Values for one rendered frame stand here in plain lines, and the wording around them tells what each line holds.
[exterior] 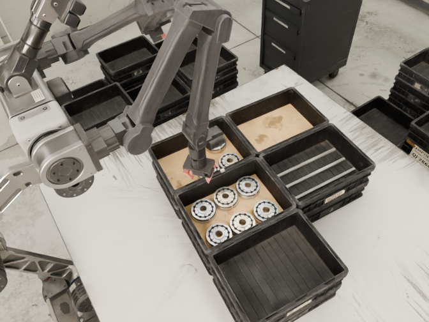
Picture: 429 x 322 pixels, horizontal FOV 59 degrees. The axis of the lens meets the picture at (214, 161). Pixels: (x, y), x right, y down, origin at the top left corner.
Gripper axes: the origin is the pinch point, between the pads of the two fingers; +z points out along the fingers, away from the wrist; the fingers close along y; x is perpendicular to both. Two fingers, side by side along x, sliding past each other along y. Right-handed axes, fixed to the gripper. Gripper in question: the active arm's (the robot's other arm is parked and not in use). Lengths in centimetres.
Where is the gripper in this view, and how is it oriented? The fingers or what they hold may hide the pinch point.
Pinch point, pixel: (200, 178)
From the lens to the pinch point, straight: 140.3
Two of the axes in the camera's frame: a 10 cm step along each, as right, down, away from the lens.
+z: 0.5, 6.3, 7.8
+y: -9.5, -2.1, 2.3
